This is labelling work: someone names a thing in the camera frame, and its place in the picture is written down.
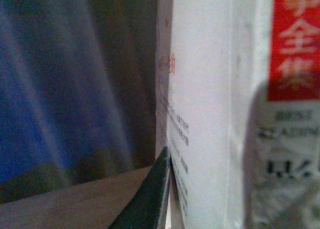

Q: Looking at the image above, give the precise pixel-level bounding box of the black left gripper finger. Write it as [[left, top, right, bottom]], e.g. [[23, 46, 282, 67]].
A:
[[109, 146, 171, 229]]

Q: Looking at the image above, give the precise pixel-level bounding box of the white book with red label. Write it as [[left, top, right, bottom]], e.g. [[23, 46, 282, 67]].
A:
[[156, 0, 320, 229]]

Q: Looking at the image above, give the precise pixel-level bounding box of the dark blue curtain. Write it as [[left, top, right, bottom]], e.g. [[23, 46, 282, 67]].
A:
[[0, 0, 158, 204]]

